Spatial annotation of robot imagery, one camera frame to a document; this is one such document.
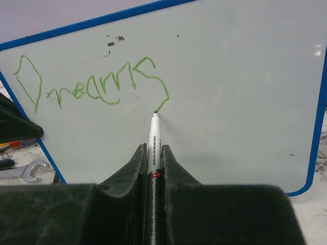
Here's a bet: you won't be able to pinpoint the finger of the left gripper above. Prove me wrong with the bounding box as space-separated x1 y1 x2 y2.
0 93 43 143

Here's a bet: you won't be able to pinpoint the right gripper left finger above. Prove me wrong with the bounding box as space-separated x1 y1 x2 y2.
1 144 147 244

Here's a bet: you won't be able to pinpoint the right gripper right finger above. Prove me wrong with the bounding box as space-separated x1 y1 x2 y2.
161 145 306 244

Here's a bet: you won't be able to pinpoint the green capped white marker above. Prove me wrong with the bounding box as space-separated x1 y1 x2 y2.
144 111 161 244

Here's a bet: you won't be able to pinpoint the blue framed whiteboard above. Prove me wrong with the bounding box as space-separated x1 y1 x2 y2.
1 1 326 195

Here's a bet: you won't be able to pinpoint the silver open end wrench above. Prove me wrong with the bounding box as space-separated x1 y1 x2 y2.
1 159 50 184

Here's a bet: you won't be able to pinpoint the blue handled pliers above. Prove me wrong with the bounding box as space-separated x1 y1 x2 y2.
0 159 15 170

